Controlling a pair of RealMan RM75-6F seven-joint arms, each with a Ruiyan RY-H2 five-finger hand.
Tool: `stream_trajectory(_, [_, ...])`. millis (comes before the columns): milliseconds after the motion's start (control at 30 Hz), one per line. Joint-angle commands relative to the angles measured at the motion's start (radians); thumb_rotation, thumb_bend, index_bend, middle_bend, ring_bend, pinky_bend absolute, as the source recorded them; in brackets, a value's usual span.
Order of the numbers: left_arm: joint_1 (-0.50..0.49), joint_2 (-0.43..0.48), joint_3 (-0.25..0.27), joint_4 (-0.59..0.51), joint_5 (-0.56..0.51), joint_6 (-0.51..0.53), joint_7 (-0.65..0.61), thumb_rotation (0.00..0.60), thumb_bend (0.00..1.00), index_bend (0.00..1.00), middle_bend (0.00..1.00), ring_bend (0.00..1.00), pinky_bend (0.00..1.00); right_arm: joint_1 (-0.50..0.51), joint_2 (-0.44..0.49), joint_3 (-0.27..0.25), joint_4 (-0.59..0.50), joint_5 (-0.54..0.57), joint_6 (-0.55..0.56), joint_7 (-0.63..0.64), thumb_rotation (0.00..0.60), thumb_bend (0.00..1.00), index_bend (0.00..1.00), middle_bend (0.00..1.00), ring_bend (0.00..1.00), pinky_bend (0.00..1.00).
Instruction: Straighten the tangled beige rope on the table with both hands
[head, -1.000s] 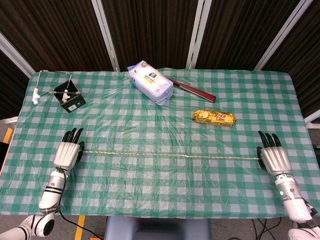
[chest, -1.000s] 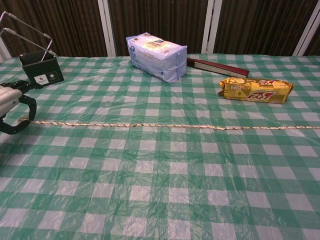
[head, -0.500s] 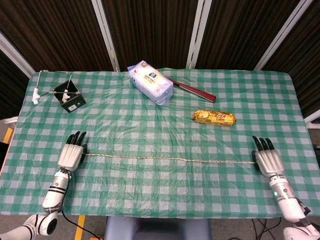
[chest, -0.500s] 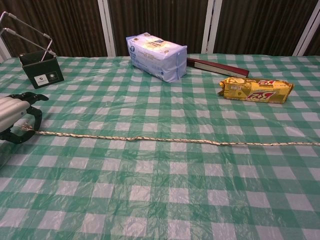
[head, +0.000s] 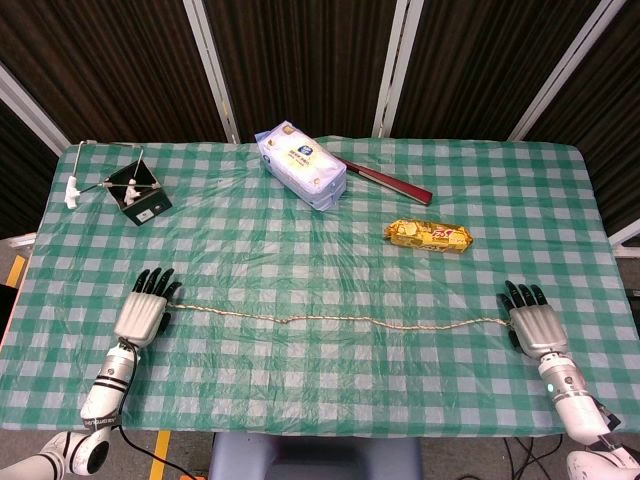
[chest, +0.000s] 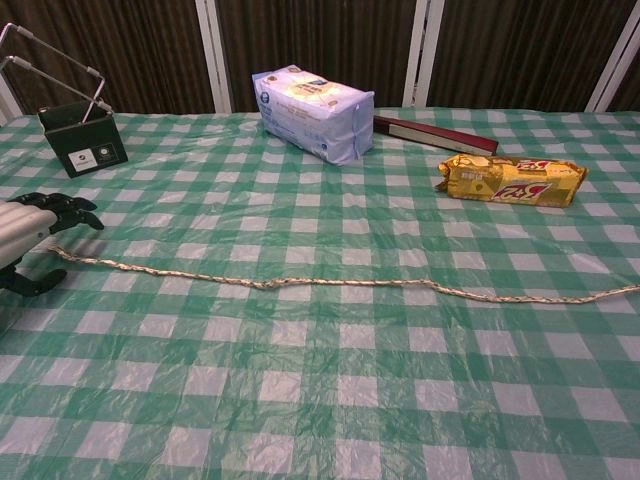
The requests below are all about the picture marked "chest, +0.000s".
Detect yellow biscuit pack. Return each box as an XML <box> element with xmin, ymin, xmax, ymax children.
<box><xmin>433</xmin><ymin>153</ymin><xmax>590</xmax><ymax>209</ymax></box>

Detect blue white tissue pack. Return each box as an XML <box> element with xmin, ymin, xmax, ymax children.
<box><xmin>251</xmin><ymin>64</ymin><xmax>376</xmax><ymax>166</ymax></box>

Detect beige braided rope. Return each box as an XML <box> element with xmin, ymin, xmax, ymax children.
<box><xmin>47</xmin><ymin>242</ymin><xmax>640</xmax><ymax>305</ymax></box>

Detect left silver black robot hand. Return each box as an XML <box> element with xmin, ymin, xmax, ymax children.
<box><xmin>0</xmin><ymin>192</ymin><xmax>106</xmax><ymax>300</ymax></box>

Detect green checked plastic tablecloth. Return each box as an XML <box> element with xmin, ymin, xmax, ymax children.
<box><xmin>0</xmin><ymin>107</ymin><xmax>640</xmax><ymax>480</ymax></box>

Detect black open box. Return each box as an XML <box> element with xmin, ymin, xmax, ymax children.
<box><xmin>37</xmin><ymin>99</ymin><xmax>129</xmax><ymax>179</ymax></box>

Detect white partition post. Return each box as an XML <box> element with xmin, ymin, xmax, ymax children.
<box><xmin>0</xmin><ymin>74</ymin><xmax>24</xmax><ymax>126</ymax></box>
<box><xmin>584</xmin><ymin>0</ymin><xmax>640</xmax><ymax>114</ymax></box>
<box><xmin>194</xmin><ymin>0</ymin><xmax>234</xmax><ymax>114</ymax></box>
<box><xmin>402</xmin><ymin>0</ymin><xmax>441</xmax><ymax>109</ymax></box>

